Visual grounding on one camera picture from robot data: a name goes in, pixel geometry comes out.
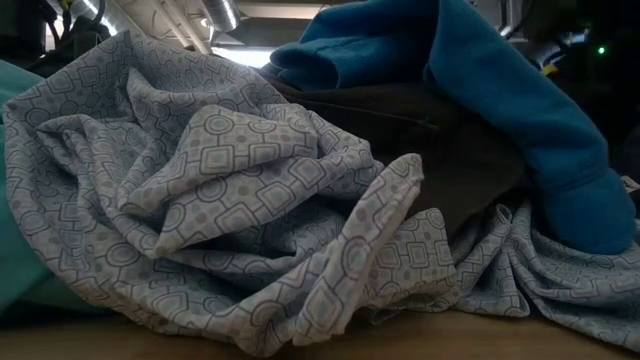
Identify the grey patterned cloth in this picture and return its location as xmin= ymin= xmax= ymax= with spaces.
xmin=2 ymin=29 xmax=640 ymax=357

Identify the dark grey garment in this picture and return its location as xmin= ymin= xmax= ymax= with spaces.
xmin=257 ymin=67 xmax=529 ymax=236

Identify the blue fleece garment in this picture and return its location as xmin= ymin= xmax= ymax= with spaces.
xmin=269 ymin=0 xmax=639 ymax=256

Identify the teal garment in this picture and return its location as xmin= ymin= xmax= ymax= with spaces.
xmin=0 ymin=59 xmax=101 ymax=316

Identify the silver ventilation duct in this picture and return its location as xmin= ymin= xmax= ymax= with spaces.
xmin=199 ymin=0 xmax=242 ymax=34

